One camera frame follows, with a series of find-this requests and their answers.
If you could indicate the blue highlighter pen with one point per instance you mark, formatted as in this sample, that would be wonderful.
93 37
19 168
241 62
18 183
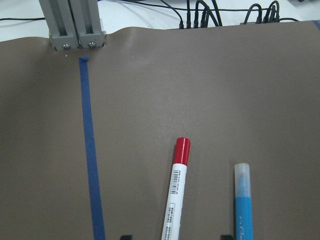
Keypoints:
243 202

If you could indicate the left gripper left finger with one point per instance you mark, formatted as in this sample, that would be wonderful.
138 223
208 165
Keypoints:
126 237

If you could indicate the aluminium frame post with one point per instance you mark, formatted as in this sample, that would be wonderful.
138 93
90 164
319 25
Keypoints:
73 24

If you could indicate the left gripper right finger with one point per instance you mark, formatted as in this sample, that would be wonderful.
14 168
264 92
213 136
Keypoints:
226 237

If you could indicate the red cap white marker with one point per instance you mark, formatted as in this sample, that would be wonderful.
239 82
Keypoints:
175 198

